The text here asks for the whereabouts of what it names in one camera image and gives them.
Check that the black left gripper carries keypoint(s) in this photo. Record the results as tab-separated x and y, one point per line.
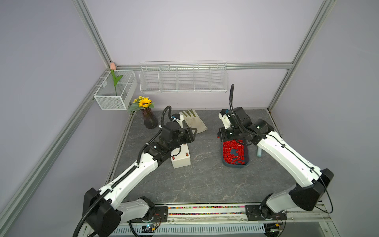
189	137

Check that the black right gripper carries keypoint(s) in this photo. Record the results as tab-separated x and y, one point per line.
221	135

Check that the white metal box with screws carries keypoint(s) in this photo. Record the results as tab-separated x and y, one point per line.
180	157

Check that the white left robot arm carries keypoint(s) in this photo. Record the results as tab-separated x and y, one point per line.
103	210

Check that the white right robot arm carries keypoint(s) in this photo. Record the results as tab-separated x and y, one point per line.
311	181

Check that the pile of red sleeves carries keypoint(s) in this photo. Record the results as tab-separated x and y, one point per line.
231	151

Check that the dark blue tray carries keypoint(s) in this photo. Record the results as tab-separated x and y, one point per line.
235	161

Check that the dark purple glass vase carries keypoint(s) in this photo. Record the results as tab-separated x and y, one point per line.
150	120

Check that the white work glove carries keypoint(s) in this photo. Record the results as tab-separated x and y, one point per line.
193	120

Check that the light blue garden trowel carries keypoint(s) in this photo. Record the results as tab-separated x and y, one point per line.
259	152

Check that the yellow sunflower bouquet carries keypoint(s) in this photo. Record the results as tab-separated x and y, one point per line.
141	103

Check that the pink artificial tulip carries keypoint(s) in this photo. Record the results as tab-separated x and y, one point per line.
116	78

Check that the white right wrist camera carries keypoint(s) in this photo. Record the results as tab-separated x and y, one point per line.
223	116

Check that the long white wire shelf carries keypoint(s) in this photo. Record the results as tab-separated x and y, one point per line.
186	76

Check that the small white wire basket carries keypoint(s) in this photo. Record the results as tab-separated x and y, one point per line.
105	94

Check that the white vented cable duct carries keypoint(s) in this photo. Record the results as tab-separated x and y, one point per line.
200	229

